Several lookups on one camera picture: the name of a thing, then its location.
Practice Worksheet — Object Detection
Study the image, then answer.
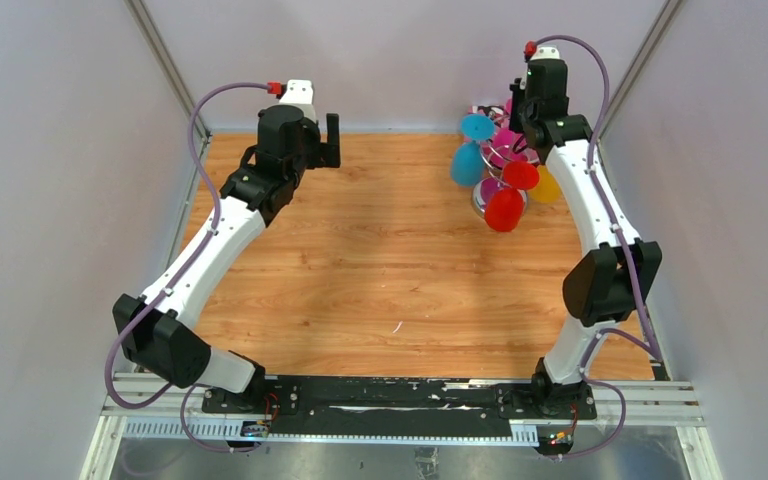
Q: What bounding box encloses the pink wine glass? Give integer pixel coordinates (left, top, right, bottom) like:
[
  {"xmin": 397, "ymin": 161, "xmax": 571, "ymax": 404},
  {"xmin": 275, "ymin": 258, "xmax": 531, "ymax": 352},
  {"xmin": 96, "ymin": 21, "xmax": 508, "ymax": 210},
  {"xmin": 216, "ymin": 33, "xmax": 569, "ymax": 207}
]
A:
[{"xmin": 481, "ymin": 99, "xmax": 532, "ymax": 205}]

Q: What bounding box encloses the blue wine glass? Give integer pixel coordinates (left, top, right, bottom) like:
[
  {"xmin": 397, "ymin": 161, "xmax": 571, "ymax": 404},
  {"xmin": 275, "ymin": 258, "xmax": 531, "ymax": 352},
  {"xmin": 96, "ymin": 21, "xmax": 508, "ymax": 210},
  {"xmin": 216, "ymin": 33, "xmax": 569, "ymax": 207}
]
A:
[{"xmin": 450, "ymin": 113, "xmax": 495, "ymax": 187}]

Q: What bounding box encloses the chrome wine glass rack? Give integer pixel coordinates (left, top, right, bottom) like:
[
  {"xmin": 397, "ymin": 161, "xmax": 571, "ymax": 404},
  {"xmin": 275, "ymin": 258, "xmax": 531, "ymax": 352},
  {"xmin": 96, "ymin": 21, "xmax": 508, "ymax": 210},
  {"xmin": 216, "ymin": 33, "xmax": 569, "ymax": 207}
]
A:
[{"xmin": 467, "ymin": 104, "xmax": 528, "ymax": 218}]

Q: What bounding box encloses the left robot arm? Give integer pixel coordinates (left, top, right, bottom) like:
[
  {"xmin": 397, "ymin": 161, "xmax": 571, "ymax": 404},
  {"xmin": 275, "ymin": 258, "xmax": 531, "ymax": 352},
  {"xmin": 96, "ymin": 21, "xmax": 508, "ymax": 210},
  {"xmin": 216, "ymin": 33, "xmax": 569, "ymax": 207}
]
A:
[{"xmin": 112, "ymin": 105, "xmax": 341, "ymax": 413}]

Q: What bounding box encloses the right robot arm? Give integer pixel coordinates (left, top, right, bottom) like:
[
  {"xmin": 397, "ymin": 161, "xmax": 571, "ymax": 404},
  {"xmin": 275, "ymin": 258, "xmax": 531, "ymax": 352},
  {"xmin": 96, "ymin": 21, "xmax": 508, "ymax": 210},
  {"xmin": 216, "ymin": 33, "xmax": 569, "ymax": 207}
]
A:
[{"xmin": 510, "ymin": 46, "xmax": 662, "ymax": 418}]

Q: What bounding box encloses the yellow wine glass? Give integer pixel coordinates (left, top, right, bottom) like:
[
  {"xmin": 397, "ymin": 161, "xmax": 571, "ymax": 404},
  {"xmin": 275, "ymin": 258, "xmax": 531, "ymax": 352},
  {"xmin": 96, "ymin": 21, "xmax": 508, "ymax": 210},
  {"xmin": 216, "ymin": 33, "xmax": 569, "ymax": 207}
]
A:
[{"xmin": 528, "ymin": 165, "xmax": 562, "ymax": 204}]

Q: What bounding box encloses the red wine glass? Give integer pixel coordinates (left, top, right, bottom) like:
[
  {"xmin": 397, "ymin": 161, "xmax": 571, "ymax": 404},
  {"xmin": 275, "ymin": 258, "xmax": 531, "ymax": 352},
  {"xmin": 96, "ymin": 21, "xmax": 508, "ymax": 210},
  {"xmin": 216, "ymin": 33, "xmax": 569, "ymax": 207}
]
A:
[{"xmin": 484, "ymin": 161, "xmax": 540, "ymax": 233}]

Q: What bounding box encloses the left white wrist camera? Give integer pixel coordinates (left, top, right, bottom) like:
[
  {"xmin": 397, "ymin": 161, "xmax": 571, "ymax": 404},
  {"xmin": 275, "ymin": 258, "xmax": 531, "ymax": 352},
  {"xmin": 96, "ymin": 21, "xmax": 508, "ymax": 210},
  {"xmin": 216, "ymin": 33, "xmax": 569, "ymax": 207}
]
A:
[{"xmin": 278, "ymin": 79, "xmax": 318, "ymax": 123}]

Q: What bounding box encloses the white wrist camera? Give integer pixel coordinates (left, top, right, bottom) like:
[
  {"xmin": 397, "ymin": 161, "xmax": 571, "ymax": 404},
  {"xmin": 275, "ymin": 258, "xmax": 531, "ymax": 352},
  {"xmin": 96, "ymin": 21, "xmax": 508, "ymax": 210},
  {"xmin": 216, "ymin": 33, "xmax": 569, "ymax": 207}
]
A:
[
  {"xmin": 278, "ymin": 79, "xmax": 318, "ymax": 123},
  {"xmin": 528, "ymin": 44, "xmax": 562, "ymax": 63}
]

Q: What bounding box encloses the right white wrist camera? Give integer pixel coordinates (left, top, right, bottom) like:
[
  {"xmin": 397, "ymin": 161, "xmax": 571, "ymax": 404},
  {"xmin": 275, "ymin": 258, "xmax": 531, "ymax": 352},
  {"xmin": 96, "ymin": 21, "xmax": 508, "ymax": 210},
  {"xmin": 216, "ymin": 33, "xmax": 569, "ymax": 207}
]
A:
[{"xmin": 528, "ymin": 44, "xmax": 562, "ymax": 63}]

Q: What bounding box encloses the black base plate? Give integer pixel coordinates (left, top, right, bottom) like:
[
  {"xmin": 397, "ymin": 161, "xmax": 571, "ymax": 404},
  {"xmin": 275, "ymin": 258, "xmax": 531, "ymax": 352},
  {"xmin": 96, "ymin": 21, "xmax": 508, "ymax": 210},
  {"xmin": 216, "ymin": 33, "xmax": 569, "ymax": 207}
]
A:
[{"xmin": 201, "ymin": 375, "xmax": 597, "ymax": 438}]

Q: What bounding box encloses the aluminium frame rail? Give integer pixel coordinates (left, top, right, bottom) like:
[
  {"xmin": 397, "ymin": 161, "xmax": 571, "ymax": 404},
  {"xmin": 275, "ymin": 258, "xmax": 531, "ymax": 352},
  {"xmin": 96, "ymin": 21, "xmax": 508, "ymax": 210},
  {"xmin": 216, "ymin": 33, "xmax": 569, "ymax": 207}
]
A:
[{"xmin": 81, "ymin": 373, "xmax": 721, "ymax": 479}]

